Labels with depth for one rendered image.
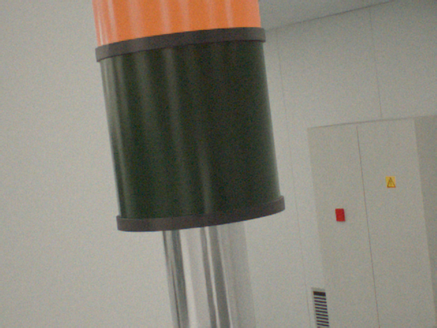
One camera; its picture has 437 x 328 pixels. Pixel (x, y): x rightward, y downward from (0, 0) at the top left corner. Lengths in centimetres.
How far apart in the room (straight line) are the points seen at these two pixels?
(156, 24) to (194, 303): 8
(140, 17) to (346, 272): 760
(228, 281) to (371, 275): 736
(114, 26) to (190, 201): 5
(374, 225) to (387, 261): 29
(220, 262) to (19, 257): 151
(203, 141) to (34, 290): 155
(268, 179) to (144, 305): 164
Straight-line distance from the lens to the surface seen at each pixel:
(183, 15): 27
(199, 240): 28
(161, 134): 27
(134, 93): 27
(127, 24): 28
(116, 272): 188
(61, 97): 183
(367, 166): 749
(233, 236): 29
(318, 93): 847
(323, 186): 790
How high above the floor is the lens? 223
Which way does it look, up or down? 3 degrees down
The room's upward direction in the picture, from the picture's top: 7 degrees counter-clockwise
